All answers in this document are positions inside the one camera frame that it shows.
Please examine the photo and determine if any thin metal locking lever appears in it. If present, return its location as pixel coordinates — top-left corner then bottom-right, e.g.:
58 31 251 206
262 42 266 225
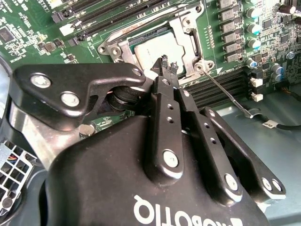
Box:
202 69 255 119

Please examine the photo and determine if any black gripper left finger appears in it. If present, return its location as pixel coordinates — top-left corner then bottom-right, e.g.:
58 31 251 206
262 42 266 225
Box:
13 55 185 186

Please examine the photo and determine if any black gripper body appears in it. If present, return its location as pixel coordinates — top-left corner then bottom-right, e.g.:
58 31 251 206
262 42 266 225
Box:
44 115 271 226

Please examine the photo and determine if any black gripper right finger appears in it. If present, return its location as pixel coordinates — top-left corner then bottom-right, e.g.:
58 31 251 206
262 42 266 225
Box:
169 61 287 206

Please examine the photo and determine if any silver CPU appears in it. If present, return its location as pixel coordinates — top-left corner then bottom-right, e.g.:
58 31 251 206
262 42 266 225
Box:
128 30 188 77

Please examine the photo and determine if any metal socket cover frame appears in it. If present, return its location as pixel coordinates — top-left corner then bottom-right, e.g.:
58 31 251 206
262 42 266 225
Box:
117 15 203 80

